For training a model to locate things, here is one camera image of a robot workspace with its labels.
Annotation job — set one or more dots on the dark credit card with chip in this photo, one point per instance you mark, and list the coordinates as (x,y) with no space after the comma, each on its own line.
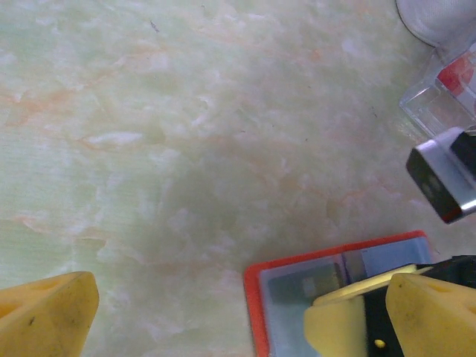
(297,286)

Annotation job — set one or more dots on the orange card holder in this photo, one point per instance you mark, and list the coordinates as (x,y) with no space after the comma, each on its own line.
(254,308)

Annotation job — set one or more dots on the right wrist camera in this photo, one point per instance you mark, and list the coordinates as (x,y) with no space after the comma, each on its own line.
(439,178)

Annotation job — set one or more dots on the white square box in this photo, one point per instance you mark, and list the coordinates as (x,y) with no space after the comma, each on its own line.
(439,18)

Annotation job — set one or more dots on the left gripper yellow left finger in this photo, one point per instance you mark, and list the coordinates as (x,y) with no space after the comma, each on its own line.
(44,320)

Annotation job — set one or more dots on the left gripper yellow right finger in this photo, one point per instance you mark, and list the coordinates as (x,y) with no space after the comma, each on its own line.
(435,323)

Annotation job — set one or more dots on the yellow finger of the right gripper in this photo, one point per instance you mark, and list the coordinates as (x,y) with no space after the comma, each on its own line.
(338,323)

